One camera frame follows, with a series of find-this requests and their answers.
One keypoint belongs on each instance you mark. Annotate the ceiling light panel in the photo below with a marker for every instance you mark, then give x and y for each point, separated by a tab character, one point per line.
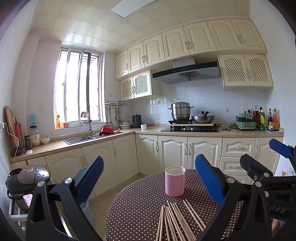
129	8

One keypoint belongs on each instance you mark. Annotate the stainless steel steamer pot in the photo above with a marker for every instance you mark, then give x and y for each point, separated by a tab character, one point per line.
180	112

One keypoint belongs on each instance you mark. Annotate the light blue box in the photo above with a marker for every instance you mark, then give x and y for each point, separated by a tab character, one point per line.
32	120

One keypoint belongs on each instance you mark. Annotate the dark sauce bottle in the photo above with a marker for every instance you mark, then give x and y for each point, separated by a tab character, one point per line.
270	120

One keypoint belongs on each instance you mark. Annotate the white shelf rack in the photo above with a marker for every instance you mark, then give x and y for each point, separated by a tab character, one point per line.
17	215

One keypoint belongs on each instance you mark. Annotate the red-capped sauce bottle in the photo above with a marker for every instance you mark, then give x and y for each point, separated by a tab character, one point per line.
255	115

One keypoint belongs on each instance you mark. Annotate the black electric kettle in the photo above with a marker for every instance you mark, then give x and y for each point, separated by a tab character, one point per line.
137	121

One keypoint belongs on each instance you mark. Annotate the white wall sockets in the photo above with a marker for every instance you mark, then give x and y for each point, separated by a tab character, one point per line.
246	110

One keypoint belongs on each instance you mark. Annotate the sliding kitchen window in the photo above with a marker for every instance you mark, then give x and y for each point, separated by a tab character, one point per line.
78	88

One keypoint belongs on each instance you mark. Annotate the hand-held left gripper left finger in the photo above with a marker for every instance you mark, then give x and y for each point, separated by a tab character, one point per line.
92	178

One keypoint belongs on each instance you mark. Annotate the brown polka-dot tablecloth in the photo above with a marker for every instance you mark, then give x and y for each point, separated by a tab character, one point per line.
134	213

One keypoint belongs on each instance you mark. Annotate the stainless steel sink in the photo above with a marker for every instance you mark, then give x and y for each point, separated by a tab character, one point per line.
78	139

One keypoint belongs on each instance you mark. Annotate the metal wall utensil rail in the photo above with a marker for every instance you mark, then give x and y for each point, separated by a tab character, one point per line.
115	103

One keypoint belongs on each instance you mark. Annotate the hanging metal ladle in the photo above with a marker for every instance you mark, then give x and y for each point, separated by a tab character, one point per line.
109	120

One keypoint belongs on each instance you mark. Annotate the small orange jar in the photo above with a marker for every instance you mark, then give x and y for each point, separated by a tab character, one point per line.
65	125

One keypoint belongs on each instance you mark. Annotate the red bowl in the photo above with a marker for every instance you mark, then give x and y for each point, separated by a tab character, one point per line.
106	130

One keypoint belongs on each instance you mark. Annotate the pink cup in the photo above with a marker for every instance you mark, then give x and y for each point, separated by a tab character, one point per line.
174	183

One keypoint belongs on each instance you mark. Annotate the wooden cutting board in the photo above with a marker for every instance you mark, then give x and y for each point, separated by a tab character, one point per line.
10	125

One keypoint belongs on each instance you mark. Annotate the orange-labelled oil bottle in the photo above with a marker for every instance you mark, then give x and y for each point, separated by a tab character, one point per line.
275	121

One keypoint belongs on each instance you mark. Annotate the steel wok with lid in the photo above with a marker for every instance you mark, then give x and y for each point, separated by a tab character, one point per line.
203	118

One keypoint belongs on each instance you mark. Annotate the metal sink faucet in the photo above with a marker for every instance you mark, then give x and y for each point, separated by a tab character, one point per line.
89	125

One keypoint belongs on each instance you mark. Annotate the large glass jar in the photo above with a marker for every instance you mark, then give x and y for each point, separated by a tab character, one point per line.
35	138

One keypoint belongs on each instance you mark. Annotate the cream upper wall cabinets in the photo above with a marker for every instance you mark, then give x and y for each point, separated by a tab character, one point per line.
175	44

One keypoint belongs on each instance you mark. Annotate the stack of bowls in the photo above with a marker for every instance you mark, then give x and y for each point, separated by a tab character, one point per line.
125	125

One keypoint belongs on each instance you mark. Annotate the black range hood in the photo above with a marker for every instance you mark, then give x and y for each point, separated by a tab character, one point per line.
185	71

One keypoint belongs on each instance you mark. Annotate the hanging metal spatula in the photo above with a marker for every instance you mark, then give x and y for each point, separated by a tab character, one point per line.
118	115

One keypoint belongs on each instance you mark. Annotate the white bowl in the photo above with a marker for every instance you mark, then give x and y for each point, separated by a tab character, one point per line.
45	140

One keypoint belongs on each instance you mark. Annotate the green electric cooker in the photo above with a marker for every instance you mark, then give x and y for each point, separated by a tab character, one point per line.
246	122

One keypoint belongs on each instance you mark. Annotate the person's right hand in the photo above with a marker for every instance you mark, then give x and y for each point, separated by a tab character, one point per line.
275	225

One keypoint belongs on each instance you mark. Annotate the pile of wooden chopsticks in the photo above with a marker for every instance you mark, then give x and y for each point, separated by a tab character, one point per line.
172	222

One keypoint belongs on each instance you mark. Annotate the white mug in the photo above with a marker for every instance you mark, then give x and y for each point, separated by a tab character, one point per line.
143	127

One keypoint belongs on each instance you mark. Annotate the orange bottle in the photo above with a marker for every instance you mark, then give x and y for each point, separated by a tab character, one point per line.
57	121

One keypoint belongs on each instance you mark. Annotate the grey round bin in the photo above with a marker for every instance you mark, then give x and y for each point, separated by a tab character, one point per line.
89	213

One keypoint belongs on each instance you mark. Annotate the small dark jar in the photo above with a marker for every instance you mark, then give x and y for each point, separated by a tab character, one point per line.
28	143

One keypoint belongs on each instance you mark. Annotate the light wooden board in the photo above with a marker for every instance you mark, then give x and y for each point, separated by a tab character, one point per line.
208	124

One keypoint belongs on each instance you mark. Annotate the cream lattice door cabinet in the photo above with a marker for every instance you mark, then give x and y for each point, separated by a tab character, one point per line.
245	69
141	84

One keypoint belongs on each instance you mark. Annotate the grey rice cooker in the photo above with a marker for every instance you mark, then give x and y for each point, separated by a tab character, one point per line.
25	183

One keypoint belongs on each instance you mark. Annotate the red utensil holder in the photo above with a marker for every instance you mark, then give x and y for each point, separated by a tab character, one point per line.
18	134

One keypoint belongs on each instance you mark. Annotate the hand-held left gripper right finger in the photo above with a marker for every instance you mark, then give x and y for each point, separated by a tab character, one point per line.
208	178

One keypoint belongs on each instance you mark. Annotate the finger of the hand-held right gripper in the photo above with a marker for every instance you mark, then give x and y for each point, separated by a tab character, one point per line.
279	148
254	165

